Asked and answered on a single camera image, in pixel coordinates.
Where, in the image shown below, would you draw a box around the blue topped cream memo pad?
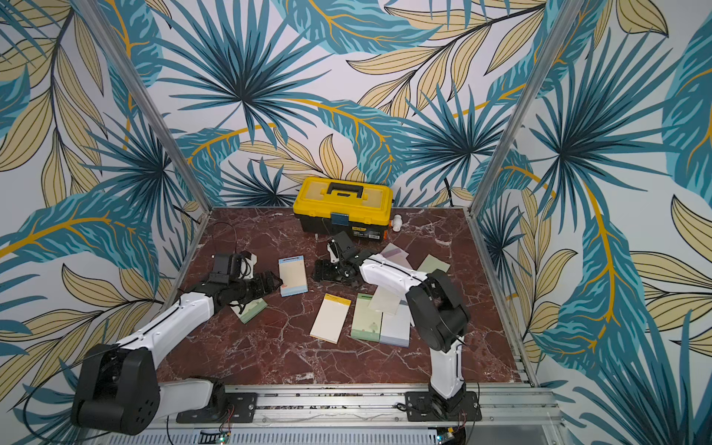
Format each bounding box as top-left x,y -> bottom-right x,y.
278,256 -> 308,298

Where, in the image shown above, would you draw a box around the yellow topped cream memo pad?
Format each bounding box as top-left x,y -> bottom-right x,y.
310,294 -> 352,344

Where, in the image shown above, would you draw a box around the torn cream memo page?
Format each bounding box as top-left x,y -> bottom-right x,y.
369,287 -> 402,315

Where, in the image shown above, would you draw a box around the large green memo pad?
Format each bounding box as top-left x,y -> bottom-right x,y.
350,293 -> 383,342

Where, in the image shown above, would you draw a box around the pink memo pad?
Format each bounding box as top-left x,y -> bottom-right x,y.
386,256 -> 412,269

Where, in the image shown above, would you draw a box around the grey white memo pad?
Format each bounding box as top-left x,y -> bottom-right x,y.
379,301 -> 411,348

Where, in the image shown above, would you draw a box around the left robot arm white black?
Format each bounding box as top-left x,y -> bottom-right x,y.
70,251 -> 283,436

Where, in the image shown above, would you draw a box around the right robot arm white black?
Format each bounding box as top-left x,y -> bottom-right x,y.
313,233 -> 478,422

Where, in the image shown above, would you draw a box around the small green memo pad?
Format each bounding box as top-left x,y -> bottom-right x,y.
232,299 -> 268,324

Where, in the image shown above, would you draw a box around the yellow black toolbox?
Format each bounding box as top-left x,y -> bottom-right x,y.
293,176 -> 393,242

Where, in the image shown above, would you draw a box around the small white bottle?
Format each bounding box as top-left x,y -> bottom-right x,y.
391,214 -> 402,233

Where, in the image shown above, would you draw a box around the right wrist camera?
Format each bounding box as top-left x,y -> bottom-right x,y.
327,239 -> 341,263

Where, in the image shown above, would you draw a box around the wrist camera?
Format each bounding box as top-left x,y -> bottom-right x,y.
327,239 -> 341,263
238,250 -> 258,279

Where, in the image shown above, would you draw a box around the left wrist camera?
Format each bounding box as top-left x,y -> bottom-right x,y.
238,250 -> 258,279

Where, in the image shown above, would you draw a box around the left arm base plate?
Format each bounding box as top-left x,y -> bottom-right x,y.
176,392 -> 258,425

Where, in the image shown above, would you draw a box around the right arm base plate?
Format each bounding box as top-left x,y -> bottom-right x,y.
404,390 -> 482,423

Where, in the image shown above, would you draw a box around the aluminium front rail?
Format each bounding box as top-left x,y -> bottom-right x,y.
96,383 -> 574,444

